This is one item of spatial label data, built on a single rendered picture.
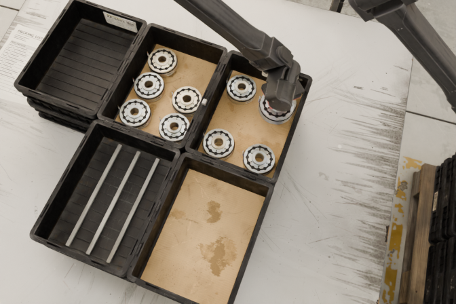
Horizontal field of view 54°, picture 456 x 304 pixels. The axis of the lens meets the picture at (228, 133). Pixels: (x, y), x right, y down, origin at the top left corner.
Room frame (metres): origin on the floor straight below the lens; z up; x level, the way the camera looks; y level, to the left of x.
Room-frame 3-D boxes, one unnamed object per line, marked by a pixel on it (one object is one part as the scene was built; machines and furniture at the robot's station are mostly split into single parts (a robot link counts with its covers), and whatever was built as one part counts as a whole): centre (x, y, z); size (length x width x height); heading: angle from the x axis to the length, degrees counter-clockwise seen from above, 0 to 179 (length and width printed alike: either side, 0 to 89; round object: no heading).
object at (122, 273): (0.35, 0.34, 0.92); 0.40 x 0.30 x 0.02; 162
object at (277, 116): (0.62, -0.14, 1.04); 0.10 x 0.10 x 0.01
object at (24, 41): (0.91, 0.82, 0.70); 0.33 x 0.23 x 0.01; 167
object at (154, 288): (0.26, 0.05, 0.92); 0.40 x 0.30 x 0.02; 162
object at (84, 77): (0.82, 0.50, 0.87); 0.40 x 0.30 x 0.11; 162
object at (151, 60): (0.86, 0.25, 0.86); 0.10 x 0.10 x 0.01
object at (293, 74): (0.61, -0.14, 1.22); 0.07 x 0.06 x 0.07; 168
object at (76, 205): (0.35, 0.34, 0.87); 0.40 x 0.30 x 0.11; 162
